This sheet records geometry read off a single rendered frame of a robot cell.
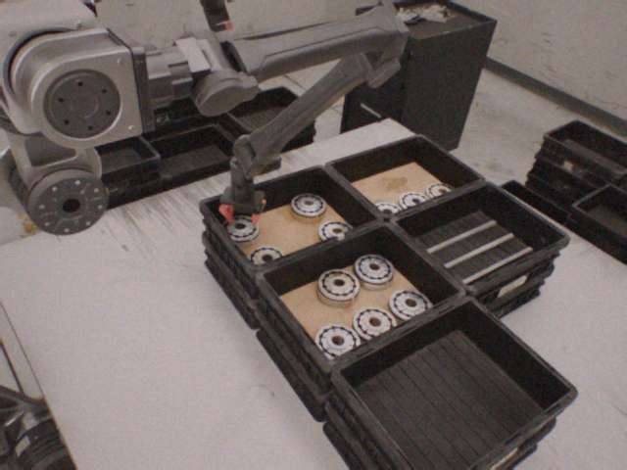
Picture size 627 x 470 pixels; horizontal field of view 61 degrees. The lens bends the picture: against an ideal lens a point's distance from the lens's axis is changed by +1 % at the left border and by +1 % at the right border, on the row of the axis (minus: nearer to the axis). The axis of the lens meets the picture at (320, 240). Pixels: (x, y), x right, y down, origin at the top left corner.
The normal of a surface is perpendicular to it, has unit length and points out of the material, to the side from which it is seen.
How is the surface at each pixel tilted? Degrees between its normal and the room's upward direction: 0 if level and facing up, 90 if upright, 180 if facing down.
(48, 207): 90
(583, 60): 90
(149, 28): 90
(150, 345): 0
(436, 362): 0
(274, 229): 0
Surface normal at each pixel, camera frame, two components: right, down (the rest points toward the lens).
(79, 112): 0.62, 0.56
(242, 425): 0.09, -0.75
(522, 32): -0.78, 0.36
